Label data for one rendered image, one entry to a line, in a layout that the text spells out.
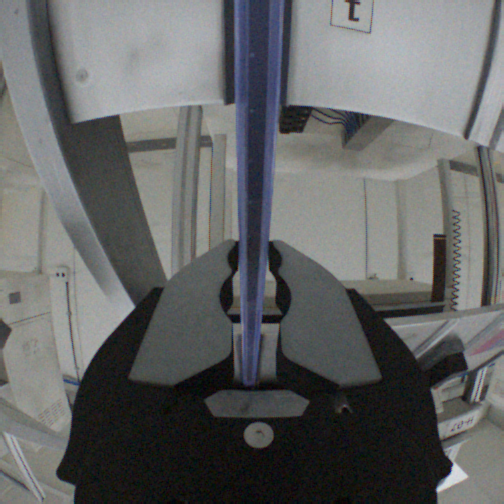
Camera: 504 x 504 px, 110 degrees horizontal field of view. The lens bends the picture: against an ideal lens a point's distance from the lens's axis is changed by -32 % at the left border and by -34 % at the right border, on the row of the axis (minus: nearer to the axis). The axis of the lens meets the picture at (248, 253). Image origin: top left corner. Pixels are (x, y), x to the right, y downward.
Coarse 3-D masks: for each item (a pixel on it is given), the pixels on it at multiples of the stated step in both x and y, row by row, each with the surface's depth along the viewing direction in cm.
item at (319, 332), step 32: (288, 256) 11; (288, 288) 9; (320, 288) 9; (288, 320) 8; (320, 320) 8; (352, 320) 8; (288, 352) 7; (320, 352) 7; (352, 352) 7; (288, 384) 7; (320, 384) 6; (352, 384) 6
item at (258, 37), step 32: (256, 0) 5; (256, 32) 6; (256, 64) 6; (256, 96) 7; (256, 128) 8; (256, 160) 9; (256, 192) 10; (256, 224) 11; (256, 256) 13; (256, 288) 15; (256, 320) 17; (256, 352) 22
